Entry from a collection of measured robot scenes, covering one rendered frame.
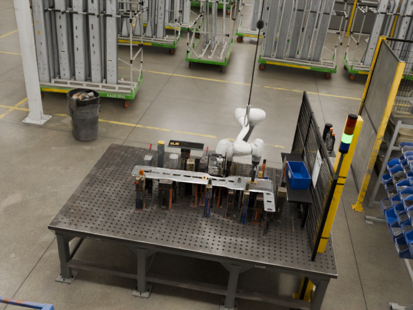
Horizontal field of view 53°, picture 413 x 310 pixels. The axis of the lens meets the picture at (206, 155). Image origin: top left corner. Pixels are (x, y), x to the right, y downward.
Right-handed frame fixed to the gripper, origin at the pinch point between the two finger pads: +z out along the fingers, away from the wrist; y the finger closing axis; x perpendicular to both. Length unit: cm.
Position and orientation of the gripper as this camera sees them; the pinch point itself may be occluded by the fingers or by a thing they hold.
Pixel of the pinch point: (252, 178)
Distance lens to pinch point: 400.4
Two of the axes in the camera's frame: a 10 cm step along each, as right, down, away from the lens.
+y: -0.8, 4.9, -8.7
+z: -0.8, 8.6, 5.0
